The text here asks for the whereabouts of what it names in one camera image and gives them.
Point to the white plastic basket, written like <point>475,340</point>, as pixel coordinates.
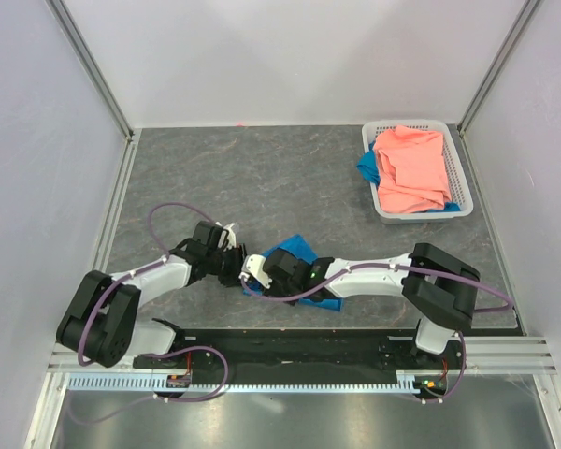
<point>456,176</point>

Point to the salmon pink cloth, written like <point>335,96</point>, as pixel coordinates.
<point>413,175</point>

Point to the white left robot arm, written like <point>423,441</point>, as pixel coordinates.
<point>100,320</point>

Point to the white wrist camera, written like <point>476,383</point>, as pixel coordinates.
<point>253,269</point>
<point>228,239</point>

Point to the aluminium front rail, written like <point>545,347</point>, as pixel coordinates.
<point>485,355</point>

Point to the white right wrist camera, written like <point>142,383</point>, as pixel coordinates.
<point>253,269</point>

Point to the blue cloth in basket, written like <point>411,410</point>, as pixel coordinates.
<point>367,167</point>

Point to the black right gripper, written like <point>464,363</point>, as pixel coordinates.
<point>272,289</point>

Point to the white slotted cable duct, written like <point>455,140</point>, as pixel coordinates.
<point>164,383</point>

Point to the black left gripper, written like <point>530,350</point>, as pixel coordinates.
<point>237,255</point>

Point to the aluminium frame post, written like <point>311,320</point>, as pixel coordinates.
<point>505,51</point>
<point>73,34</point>

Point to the right aluminium frame post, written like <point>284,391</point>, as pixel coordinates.
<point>505,51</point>

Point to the blue satin napkin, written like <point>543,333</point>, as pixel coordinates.
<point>298,247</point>

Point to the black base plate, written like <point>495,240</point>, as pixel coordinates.
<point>302,356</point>

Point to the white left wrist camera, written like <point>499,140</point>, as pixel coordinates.
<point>228,239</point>

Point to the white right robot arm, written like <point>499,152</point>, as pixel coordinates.
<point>440,286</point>

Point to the left aluminium frame post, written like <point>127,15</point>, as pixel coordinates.
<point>73,34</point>

